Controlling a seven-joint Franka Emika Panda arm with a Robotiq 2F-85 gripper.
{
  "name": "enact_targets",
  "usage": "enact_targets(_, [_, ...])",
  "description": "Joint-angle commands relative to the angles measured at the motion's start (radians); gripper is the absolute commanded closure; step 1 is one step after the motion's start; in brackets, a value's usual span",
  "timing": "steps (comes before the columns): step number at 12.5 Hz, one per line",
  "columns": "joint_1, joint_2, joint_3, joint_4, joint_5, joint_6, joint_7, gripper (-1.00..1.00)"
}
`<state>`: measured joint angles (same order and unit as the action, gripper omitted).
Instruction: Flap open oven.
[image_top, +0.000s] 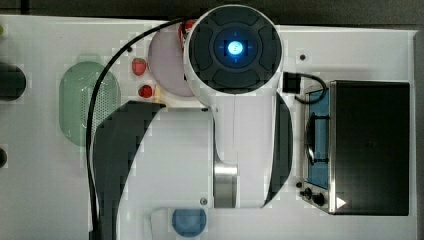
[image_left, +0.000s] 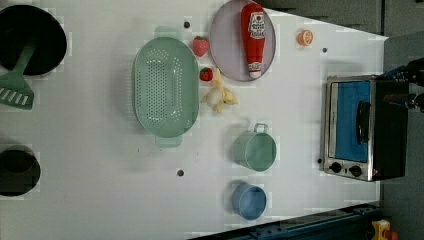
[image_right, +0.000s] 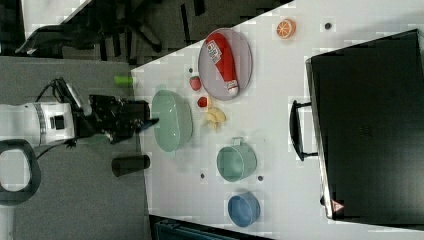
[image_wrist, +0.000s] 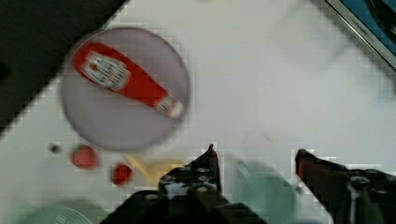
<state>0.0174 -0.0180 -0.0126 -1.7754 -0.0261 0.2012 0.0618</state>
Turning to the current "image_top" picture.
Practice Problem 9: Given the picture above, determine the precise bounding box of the black toaster oven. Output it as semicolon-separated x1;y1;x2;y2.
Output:
300;80;410;216

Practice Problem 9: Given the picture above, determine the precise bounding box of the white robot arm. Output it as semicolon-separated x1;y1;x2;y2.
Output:
92;5;292;240

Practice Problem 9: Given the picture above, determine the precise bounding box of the peeled toy banana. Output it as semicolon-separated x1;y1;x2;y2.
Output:
154;85;167;106

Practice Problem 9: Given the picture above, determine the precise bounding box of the small toy strawberry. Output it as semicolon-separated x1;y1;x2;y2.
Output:
138;85;153;98

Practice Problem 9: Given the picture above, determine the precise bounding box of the lilac round plate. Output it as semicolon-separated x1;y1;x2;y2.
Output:
148;24;194;97

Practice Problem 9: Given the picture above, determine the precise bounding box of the large toy strawberry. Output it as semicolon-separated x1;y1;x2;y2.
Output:
132;58;147;76

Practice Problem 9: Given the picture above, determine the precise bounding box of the red ketchup bottle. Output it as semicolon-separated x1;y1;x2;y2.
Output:
178;19;195;49

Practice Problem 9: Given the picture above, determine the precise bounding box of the blue cup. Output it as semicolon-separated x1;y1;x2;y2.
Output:
172;209;207;238

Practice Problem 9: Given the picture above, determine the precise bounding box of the green perforated colander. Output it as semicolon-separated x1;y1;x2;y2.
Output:
59;54;121;146

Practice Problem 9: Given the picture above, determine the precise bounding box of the large black pot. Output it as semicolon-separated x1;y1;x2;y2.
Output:
0;63;26;101

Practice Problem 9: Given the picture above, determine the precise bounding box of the small black cup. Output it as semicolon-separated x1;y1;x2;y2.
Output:
0;148;7;168

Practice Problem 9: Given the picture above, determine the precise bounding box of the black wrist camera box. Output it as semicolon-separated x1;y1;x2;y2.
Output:
283;72;301;94

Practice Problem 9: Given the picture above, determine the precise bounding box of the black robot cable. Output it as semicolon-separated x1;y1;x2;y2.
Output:
85;16;188;240

